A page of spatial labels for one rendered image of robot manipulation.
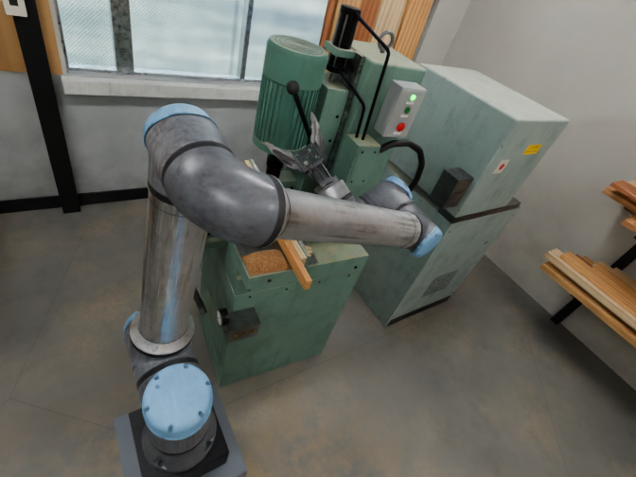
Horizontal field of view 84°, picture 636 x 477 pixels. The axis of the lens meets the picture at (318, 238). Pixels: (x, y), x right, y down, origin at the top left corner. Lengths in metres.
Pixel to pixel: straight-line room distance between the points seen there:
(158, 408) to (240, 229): 0.53
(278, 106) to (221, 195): 0.63
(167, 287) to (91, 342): 1.37
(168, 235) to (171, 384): 0.39
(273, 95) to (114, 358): 1.48
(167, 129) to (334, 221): 0.30
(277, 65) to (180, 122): 0.53
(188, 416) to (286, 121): 0.80
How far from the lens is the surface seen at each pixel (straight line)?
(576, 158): 3.12
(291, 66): 1.05
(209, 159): 0.51
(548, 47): 3.28
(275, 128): 1.12
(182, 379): 0.94
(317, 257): 1.42
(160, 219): 0.66
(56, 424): 1.96
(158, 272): 0.75
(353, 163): 1.16
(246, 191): 0.50
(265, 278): 1.17
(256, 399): 1.93
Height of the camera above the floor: 1.75
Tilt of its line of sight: 39 degrees down
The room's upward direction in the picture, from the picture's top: 19 degrees clockwise
